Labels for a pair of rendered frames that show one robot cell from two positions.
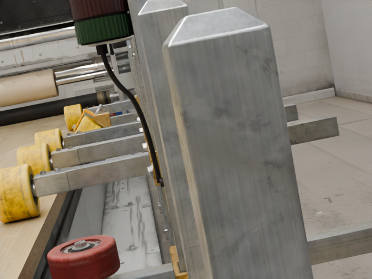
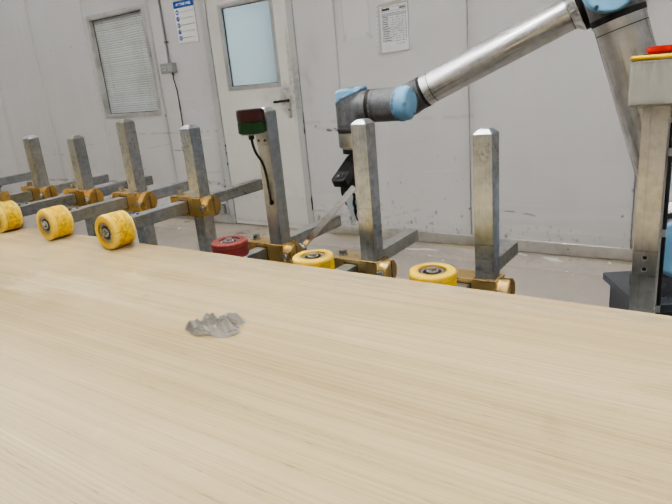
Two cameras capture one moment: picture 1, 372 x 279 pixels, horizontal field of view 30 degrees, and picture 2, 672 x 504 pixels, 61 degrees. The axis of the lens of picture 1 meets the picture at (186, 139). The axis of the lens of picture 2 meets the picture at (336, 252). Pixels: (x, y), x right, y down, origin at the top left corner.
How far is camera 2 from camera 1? 96 cm
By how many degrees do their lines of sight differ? 50
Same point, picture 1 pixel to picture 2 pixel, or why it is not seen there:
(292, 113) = not seen: hidden behind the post
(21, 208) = (130, 237)
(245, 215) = (495, 168)
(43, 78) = not seen: outside the picture
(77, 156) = (87, 213)
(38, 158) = (65, 215)
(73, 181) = (151, 219)
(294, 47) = not seen: outside the picture
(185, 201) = (372, 191)
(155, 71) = (368, 144)
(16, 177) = (125, 217)
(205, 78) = (494, 141)
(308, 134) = (251, 188)
